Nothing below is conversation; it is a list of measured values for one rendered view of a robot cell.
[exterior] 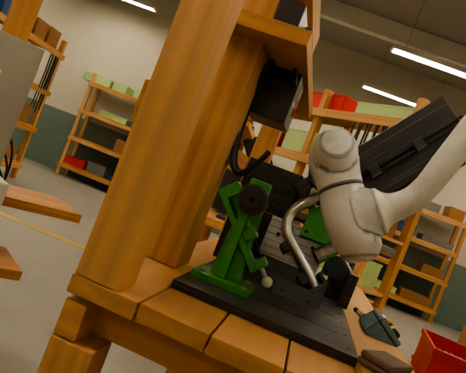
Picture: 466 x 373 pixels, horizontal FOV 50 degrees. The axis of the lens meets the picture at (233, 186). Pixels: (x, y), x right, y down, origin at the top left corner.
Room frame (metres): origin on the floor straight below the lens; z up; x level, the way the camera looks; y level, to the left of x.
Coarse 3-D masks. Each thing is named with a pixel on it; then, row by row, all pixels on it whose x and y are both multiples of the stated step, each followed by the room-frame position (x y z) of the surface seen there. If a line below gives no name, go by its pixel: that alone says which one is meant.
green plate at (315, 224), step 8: (312, 208) 1.47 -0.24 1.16; (312, 216) 1.46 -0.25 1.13; (320, 216) 1.46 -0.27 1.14; (304, 224) 1.46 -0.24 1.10; (312, 224) 1.46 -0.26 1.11; (320, 224) 1.46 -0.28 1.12; (304, 232) 1.45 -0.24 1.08; (312, 232) 1.45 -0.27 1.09; (320, 232) 1.45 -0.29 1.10; (312, 240) 1.45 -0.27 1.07; (320, 240) 1.44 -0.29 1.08; (328, 240) 1.44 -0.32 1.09
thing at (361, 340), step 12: (360, 300) 1.88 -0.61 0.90; (348, 312) 1.51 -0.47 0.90; (348, 324) 1.33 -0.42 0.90; (360, 324) 1.40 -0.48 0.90; (360, 336) 1.24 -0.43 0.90; (360, 348) 1.11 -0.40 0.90; (372, 348) 1.16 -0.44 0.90; (384, 348) 1.21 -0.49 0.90; (396, 348) 1.27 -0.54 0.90; (360, 372) 0.94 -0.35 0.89; (372, 372) 0.95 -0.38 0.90
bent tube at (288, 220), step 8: (304, 200) 1.45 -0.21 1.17; (312, 200) 1.44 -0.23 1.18; (288, 208) 1.45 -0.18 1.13; (296, 208) 1.44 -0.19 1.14; (304, 208) 1.45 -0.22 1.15; (288, 216) 1.43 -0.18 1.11; (288, 224) 1.43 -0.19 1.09; (288, 232) 1.42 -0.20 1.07; (288, 240) 1.41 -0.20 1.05; (296, 240) 1.42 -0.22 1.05; (296, 248) 1.40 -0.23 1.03; (296, 256) 1.40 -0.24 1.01; (304, 256) 1.40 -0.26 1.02; (304, 264) 1.39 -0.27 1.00; (304, 272) 1.39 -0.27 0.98; (312, 272) 1.38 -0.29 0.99; (312, 280) 1.37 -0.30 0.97; (312, 288) 1.37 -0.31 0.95
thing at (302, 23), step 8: (280, 0) 1.27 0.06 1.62; (288, 0) 1.27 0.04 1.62; (280, 8) 1.27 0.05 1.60; (288, 8) 1.27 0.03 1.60; (296, 8) 1.26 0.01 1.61; (304, 8) 1.26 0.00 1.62; (280, 16) 1.27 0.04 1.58; (288, 16) 1.26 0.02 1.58; (296, 16) 1.26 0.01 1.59; (304, 16) 1.29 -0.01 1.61; (296, 24) 1.26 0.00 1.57; (304, 24) 1.34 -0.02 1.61
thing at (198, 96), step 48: (192, 0) 0.91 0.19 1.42; (240, 0) 0.95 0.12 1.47; (192, 48) 0.90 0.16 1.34; (240, 48) 1.28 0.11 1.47; (144, 96) 0.91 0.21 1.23; (192, 96) 0.90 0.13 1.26; (240, 96) 1.28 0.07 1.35; (144, 144) 0.91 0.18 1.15; (192, 144) 1.29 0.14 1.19; (144, 192) 0.90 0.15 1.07; (192, 192) 1.28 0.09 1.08; (96, 240) 0.91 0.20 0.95; (144, 240) 0.94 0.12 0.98; (192, 240) 1.35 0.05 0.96
